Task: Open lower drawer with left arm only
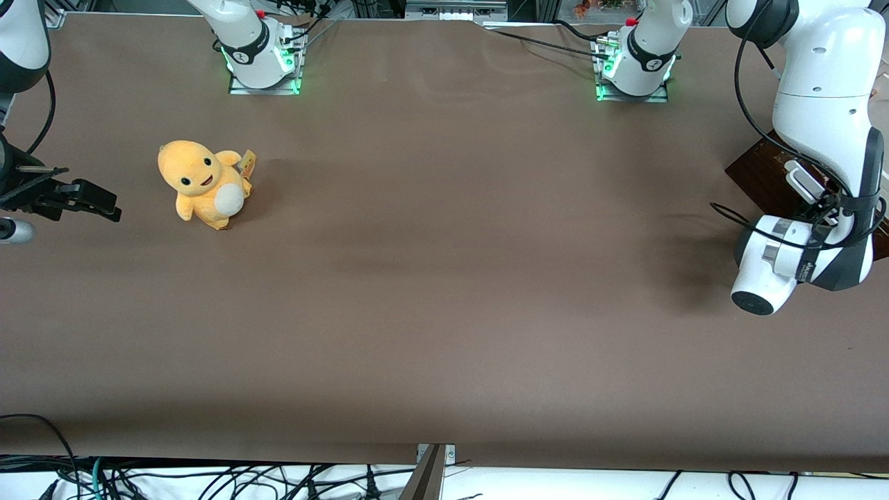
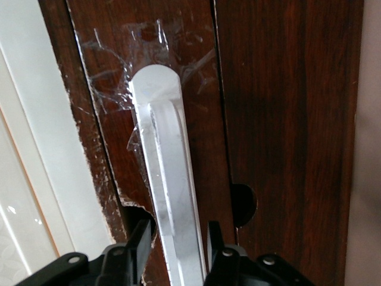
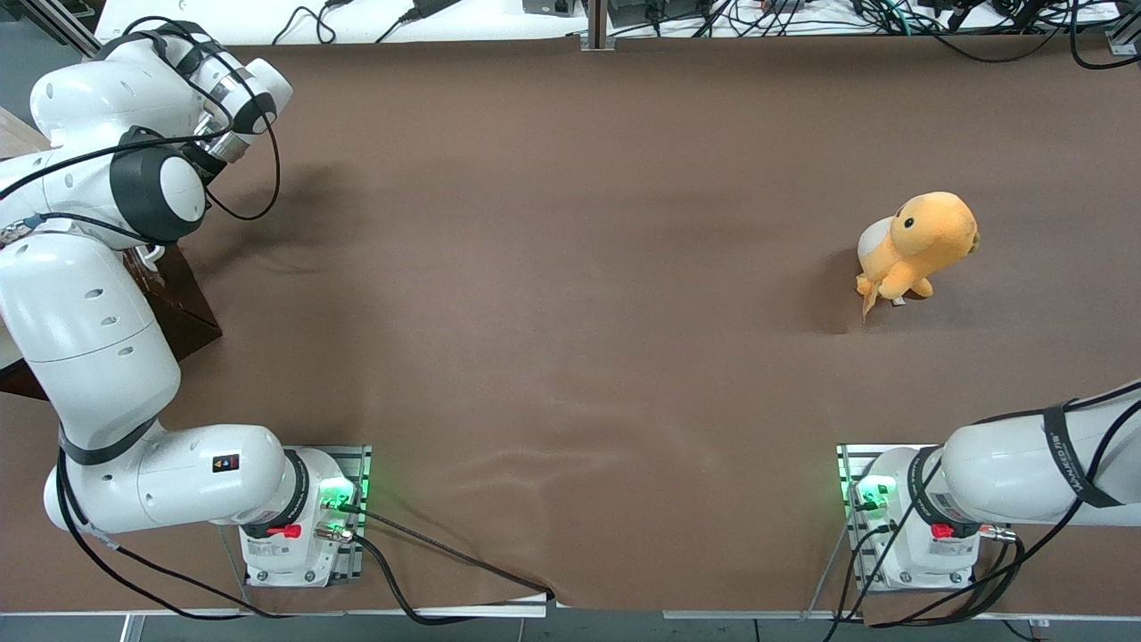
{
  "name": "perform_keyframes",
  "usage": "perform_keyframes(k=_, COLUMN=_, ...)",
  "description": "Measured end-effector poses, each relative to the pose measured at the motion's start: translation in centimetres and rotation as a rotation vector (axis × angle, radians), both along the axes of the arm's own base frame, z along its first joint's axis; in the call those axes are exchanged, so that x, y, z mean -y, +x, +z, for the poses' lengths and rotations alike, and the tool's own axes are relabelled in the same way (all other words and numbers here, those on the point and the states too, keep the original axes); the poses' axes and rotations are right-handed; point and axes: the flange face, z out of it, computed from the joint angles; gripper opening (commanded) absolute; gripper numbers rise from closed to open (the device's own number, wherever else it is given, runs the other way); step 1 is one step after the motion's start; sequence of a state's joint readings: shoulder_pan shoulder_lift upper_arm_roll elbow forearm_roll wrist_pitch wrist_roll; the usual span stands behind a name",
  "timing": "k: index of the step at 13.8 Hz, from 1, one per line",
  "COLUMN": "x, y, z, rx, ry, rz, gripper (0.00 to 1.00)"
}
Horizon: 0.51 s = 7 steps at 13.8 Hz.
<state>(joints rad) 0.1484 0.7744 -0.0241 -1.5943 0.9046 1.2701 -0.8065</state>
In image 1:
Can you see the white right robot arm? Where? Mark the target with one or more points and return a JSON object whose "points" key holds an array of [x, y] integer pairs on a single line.
{"points": [[250, 55]]}

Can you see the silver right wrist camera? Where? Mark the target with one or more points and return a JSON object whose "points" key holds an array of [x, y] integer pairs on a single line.
{"points": [[14, 231]]}

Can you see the brown table cover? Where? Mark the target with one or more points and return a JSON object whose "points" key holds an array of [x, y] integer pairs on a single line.
{"points": [[444, 292]]}

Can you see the small orange object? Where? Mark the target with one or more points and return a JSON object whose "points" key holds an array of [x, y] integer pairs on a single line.
{"points": [[581, 9]]}

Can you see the orange dinosaur plush toy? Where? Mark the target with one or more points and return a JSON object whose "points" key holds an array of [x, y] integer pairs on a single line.
{"points": [[201, 184]]}

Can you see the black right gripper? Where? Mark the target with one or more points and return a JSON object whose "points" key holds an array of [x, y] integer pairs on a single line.
{"points": [[15, 189]]}

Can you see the aluminium corner bracket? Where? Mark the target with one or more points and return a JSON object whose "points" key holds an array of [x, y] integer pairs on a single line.
{"points": [[55, 17]]}

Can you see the yellow plush toy tag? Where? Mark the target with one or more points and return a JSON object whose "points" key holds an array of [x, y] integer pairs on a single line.
{"points": [[248, 162]]}

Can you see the grey camera pole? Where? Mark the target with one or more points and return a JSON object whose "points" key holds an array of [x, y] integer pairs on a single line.
{"points": [[425, 479]]}

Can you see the dark brown wooden base board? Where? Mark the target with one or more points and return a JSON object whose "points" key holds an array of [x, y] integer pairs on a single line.
{"points": [[760, 173]]}

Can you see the grey metal box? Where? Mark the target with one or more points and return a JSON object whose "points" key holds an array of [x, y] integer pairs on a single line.
{"points": [[455, 10]]}

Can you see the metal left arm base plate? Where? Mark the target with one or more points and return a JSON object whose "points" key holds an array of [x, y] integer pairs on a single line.
{"points": [[632, 97]]}

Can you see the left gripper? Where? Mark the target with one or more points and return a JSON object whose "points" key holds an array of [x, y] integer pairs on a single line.
{"points": [[816, 210]]}

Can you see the small metal bracket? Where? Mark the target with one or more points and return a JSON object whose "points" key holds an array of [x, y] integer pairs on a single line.
{"points": [[450, 453]]}

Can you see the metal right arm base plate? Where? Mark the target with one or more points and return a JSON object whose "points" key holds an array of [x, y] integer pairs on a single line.
{"points": [[264, 90]]}

